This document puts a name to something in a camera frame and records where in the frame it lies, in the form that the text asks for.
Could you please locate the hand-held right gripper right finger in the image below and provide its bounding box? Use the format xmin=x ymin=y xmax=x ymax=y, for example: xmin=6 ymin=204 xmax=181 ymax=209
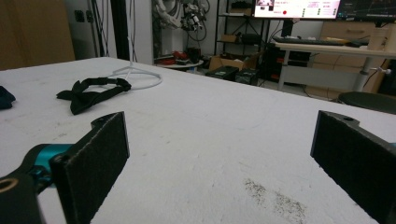
xmin=310 ymin=109 xmax=396 ymax=224

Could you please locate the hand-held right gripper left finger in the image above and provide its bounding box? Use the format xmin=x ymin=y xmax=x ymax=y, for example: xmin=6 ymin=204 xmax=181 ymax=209
xmin=49 ymin=111 xmax=131 ymax=224

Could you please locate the black bow tie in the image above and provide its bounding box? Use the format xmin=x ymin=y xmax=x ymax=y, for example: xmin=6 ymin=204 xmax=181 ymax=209
xmin=56 ymin=77 xmax=133 ymax=116

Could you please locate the white wire display rack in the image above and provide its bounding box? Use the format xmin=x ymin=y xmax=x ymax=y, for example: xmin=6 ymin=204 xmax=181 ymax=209
xmin=106 ymin=35 xmax=163 ymax=91

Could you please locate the black round stool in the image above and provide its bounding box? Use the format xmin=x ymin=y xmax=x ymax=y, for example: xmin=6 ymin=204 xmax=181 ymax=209
xmin=337 ymin=91 xmax=396 ymax=115

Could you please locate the dark blue cloth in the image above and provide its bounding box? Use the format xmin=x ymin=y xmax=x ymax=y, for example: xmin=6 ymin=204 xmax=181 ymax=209
xmin=0 ymin=85 xmax=17 ymax=110

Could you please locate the white foam mat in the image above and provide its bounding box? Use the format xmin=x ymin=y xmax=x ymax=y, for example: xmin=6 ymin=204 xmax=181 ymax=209
xmin=0 ymin=56 xmax=396 ymax=224

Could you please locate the light wooden box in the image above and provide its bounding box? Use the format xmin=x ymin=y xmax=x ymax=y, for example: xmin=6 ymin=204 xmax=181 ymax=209
xmin=367 ymin=26 xmax=396 ymax=52

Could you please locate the black computer case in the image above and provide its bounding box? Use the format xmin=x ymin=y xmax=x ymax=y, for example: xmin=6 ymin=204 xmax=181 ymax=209
xmin=261 ymin=43 xmax=312 ymax=83

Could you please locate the round white table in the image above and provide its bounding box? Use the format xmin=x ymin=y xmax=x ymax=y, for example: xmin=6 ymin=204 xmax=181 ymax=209
xmin=155 ymin=59 xmax=205 ymax=70

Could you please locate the black keyboard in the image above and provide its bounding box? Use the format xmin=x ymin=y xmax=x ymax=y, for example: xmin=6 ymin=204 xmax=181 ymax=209
xmin=272 ymin=35 xmax=347 ymax=47

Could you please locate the red item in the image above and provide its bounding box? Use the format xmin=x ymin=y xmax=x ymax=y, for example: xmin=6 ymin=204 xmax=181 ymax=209
xmin=160 ymin=50 xmax=190 ymax=65

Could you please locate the small box with green display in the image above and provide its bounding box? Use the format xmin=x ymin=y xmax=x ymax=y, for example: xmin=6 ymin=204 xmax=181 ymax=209
xmin=205 ymin=65 xmax=240 ymax=82
xmin=234 ymin=68 xmax=260 ymax=86

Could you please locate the brown wooden panel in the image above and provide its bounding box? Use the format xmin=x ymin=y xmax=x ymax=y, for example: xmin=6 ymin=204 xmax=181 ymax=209
xmin=0 ymin=0 xmax=77 ymax=71

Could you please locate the dark computer monitor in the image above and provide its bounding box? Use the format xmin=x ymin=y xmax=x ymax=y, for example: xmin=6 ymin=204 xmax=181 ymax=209
xmin=337 ymin=0 xmax=396 ymax=22

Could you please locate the open cardboard box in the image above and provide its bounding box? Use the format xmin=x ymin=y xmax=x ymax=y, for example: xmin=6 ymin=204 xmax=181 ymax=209
xmin=208 ymin=54 xmax=261 ymax=73

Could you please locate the bright computer monitor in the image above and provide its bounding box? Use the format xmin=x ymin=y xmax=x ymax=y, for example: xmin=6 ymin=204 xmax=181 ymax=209
xmin=253 ymin=0 xmax=342 ymax=20

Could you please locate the black metal shelf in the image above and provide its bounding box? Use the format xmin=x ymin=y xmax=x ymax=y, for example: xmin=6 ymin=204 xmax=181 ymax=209
xmin=214 ymin=0 xmax=272 ymax=57

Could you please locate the black vertical post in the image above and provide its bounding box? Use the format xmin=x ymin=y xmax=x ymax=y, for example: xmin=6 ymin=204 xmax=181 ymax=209
xmin=110 ymin=0 xmax=130 ymax=62

